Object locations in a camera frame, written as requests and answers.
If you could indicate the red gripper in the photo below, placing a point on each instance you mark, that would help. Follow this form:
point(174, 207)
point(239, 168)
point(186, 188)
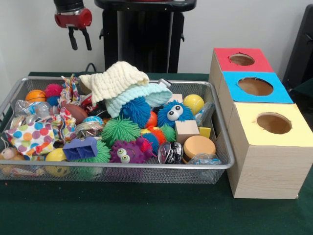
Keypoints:
point(73, 18)

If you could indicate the cream waffle cloth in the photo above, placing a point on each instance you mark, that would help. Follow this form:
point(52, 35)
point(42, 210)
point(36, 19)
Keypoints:
point(115, 81)

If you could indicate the red black packet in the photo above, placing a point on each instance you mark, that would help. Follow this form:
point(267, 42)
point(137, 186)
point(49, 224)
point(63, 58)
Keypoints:
point(88, 103)

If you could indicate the clear blue plastic packet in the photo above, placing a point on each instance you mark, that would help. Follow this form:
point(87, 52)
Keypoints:
point(205, 113)

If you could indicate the clear mesh bin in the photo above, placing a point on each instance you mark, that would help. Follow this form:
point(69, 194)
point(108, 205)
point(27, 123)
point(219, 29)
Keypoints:
point(217, 147)

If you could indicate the wooden box with three holes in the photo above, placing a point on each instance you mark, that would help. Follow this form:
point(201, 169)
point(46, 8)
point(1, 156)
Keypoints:
point(266, 161)

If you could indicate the pink spiky ball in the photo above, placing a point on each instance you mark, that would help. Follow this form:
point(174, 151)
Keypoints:
point(53, 90)

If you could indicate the small orange basketball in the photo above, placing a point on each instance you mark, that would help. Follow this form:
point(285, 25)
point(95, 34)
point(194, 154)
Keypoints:
point(35, 96)

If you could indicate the brown toy football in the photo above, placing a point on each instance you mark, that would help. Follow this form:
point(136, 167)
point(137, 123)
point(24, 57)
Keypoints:
point(76, 112)

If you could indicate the blue globe ball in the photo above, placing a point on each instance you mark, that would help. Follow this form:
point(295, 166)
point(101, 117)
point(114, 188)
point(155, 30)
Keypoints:
point(93, 119)

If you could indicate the mint green knit cloth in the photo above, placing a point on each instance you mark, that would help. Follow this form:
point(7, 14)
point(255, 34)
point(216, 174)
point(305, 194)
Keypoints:
point(142, 95)

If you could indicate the silver can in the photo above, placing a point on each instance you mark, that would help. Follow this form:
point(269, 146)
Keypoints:
point(89, 129)

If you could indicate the small green spiky ball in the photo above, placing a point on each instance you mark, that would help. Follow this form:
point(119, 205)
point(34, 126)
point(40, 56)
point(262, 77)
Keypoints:
point(120, 130)

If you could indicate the polka dot cloth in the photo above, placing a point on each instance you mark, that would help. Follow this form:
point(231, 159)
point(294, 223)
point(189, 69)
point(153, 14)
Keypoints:
point(34, 137)

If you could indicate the purple plastic block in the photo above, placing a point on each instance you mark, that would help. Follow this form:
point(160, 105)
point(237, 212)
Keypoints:
point(80, 148)

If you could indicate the large green spiky ball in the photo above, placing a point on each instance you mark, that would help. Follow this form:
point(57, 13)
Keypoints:
point(103, 154)

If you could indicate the blue fuzzy ball with eyes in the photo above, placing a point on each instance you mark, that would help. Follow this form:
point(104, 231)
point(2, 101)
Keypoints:
point(175, 113)

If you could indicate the purple spiky ball with eyes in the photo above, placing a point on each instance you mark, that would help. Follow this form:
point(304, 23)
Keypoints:
point(128, 152)

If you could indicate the yellow smiley ball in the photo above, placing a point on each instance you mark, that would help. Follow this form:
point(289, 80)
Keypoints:
point(57, 161)

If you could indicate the wooden cube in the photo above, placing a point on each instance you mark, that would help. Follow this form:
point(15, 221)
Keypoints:
point(187, 131)

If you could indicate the yellow block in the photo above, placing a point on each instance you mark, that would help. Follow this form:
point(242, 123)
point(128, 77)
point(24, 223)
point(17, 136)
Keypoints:
point(205, 132)

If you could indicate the round wooden disc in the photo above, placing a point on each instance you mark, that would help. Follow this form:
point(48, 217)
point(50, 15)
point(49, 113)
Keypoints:
point(198, 147)

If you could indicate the clear crumpled plastic packet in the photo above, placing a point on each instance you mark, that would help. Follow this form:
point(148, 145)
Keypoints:
point(204, 159)

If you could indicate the black chair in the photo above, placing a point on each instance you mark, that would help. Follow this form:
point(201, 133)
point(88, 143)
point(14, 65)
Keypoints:
point(301, 54)

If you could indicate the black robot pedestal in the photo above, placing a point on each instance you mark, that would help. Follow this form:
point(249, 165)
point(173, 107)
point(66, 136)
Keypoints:
point(146, 39)

